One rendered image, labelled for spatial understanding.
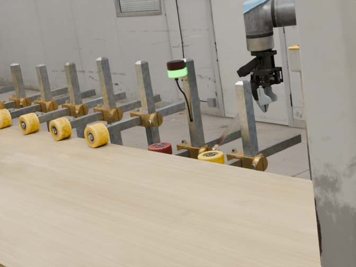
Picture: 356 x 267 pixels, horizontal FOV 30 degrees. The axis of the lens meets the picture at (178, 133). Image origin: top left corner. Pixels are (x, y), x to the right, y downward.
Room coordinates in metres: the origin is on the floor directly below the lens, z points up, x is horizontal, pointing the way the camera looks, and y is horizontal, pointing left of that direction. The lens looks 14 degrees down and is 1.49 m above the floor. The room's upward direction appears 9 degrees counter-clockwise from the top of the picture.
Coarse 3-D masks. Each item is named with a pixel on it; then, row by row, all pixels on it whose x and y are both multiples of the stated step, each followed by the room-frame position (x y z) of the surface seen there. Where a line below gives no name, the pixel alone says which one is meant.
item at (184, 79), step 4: (172, 60) 2.21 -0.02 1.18; (176, 60) 2.20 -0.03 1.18; (180, 60) 2.18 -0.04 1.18; (184, 76) 2.20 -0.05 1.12; (176, 80) 2.18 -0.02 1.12; (184, 80) 2.20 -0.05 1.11; (180, 88) 2.19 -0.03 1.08; (184, 96) 2.20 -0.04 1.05; (188, 104) 2.20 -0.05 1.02; (188, 108) 2.20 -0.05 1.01; (192, 120) 2.20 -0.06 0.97
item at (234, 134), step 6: (234, 132) 2.37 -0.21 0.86; (240, 132) 2.38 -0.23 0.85; (210, 138) 2.33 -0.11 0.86; (216, 138) 2.31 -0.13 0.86; (228, 138) 2.34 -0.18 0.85; (234, 138) 2.36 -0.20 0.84; (210, 144) 2.29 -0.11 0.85; (222, 144) 2.32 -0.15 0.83; (180, 150) 2.22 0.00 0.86; (186, 150) 2.22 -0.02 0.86; (186, 156) 2.21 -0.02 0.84
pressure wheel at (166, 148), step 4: (156, 144) 2.18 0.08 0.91; (160, 144) 2.16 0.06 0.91; (164, 144) 2.18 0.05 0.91; (168, 144) 2.16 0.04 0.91; (148, 148) 2.15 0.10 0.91; (152, 148) 2.14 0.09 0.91; (156, 148) 2.13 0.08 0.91; (160, 148) 2.12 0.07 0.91; (164, 148) 2.13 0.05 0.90; (168, 148) 2.14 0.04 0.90; (160, 152) 2.12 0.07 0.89; (164, 152) 2.12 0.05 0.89; (168, 152) 2.13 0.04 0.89; (172, 152) 2.16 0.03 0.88
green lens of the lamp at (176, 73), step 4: (184, 68) 2.17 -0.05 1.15; (168, 72) 2.17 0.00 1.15; (172, 72) 2.16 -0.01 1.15; (176, 72) 2.16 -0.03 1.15; (180, 72) 2.16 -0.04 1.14; (184, 72) 2.17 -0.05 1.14; (168, 76) 2.18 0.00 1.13; (172, 76) 2.16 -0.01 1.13; (176, 76) 2.16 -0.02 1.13; (180, 76) 2.16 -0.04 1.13
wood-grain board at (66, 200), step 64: (0, 192) 1.92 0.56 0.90; (64, 192) 1.82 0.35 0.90; (128, 192) 1.74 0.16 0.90; (192, 192) 1.66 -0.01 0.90; (256, 192) 1.59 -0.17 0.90; (0, 256) 1.42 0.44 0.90; (64, 256) 1.37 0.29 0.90; (128, 256) 1.32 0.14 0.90; (192, 256) 1.27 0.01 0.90; (256, 256) 1.22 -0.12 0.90
